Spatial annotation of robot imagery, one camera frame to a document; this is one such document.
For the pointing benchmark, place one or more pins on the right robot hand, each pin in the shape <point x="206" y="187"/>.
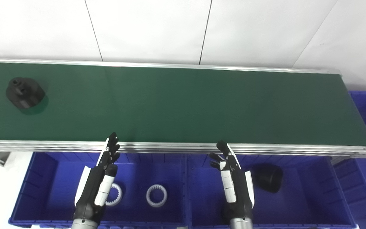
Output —
<point x="238" y="190"/>

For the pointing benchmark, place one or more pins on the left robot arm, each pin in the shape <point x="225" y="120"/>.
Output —
<point x="84" y="225"/>

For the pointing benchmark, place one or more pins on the black cylindrical flanged part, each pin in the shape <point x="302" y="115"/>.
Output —
<point x="25" y="93"/>

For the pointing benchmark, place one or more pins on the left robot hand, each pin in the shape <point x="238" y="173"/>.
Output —
<point x="91" y="187"/>

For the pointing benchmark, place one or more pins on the green conveyor belt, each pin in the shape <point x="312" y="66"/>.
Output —
<point x="170" y="148"/>
<point x="183" y="105"/>

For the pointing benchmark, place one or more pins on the black cup-shaped part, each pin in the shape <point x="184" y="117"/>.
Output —
<point x="270" y="178"/>

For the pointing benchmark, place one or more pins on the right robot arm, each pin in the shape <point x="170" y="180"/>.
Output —
<point x="241" y="224"/>

